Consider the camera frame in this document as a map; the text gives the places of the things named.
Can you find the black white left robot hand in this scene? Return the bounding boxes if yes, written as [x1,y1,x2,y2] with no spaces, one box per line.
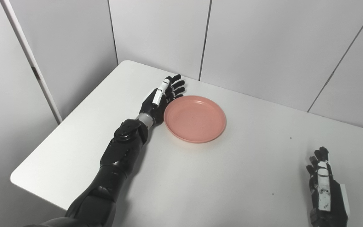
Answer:
[139,74,186,125]

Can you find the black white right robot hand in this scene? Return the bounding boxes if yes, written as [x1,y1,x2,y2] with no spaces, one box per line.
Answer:
[306,147,350,227]

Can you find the pink plate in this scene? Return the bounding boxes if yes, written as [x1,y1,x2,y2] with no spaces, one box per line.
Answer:
[164,95,227,143]

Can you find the white partition post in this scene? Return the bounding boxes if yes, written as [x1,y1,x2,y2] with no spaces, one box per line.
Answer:
[0,0,63,124]

